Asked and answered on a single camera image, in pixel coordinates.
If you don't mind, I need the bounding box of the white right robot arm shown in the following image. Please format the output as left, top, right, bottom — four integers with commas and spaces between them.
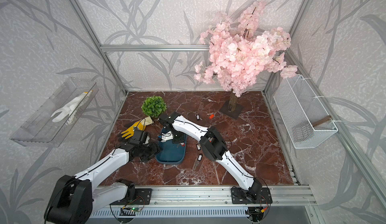
158, 112, 262, 199

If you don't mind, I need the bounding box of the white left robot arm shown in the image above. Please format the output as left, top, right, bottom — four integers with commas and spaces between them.
44, 129, 161, 224

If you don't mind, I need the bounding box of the teal plastic storage tray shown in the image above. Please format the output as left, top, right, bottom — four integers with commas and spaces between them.
156, 134, 187, 165

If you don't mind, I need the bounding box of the yellow black work glove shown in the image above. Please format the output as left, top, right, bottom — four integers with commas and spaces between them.
121, 116, 153, 140

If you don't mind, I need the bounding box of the green ball potted plant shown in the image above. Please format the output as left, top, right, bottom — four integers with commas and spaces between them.
141, 96, 167, 118

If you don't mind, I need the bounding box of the small green circuit board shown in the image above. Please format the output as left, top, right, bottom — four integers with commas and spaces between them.
121, 207, 143, 216

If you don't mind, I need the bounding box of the brown tree trunk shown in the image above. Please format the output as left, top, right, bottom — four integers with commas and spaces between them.
228, 90, 238, 112

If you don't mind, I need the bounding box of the white glove on shelf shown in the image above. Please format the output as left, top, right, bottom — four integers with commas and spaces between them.
51, 90, 93, 125

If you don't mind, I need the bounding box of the pink blossom tree crown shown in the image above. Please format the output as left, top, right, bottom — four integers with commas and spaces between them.
194, 0, 298, 97

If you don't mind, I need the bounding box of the brown stick in basket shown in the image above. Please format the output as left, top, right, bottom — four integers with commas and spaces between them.
312, 115, 332, 127

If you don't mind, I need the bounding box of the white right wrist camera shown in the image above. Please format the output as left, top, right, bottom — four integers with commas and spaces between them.
158, 131, 174, 143

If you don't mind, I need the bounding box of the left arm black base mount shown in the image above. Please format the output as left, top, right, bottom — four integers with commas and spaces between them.
112, 179, 152, 206

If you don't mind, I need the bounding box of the aluminium front rail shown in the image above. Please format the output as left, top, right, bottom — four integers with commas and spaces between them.
89, 185, 317, 212

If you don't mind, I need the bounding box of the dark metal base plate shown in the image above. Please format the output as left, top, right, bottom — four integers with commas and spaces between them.
219, 100, 243, 119

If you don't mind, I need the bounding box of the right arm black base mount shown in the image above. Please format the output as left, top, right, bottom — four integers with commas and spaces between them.
231, 186, 272, 205

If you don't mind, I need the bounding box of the clear acrylic wall shelf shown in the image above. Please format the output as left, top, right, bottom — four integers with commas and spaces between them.
10, 77, 99, 148

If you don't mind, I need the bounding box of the aluminium horizontal frame bar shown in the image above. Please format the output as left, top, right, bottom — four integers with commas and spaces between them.
101, 45, 209, 52

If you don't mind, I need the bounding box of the white wire mesh basket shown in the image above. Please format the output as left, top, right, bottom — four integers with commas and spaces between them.
273, 75, 338, 149

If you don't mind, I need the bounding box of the aluminium frame post left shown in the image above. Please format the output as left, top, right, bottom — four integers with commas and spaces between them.
67, 0, 127, 95

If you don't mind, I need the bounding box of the aluminium frame post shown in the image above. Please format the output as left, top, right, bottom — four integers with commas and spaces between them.
67, 0, 127, 95
262, 0, 320, 93

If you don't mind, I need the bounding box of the aluminium frame post right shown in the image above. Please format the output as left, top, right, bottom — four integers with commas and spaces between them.
262, 0, 320, 93

